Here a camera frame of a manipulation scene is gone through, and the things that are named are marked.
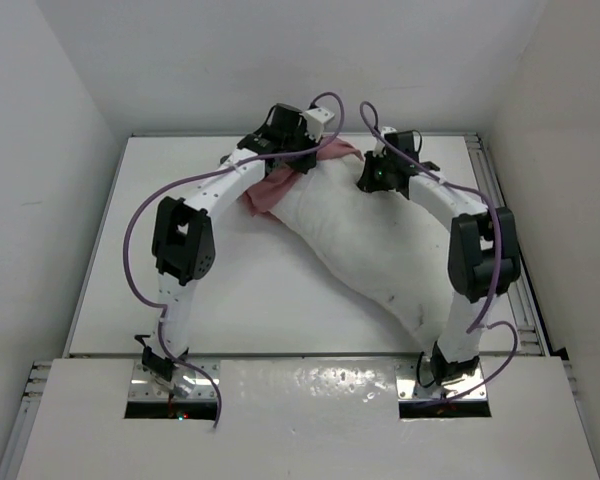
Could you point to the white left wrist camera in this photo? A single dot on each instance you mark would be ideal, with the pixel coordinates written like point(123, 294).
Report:
point(316, 119)

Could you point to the red pink patterned pillowcase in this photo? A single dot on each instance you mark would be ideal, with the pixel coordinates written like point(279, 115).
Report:
point(262, 197)

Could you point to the white front cover board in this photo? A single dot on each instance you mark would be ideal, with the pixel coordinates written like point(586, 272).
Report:
point(306, 419)

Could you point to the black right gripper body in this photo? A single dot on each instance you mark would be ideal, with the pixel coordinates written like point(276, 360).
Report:
point(371, 180)

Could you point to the aluminium frame rail left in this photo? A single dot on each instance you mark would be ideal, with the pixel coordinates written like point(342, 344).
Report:
point(20, 433)

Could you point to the white pillow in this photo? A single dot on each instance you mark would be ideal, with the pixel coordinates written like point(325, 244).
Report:
point(382, 246)

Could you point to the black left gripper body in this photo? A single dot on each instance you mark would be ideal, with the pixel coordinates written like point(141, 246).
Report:
point(299, 137)

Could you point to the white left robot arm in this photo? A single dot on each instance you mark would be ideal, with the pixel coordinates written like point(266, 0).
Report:
point(183, 240)

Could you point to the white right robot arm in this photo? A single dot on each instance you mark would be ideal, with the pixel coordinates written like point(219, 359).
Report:
point(483, 254)

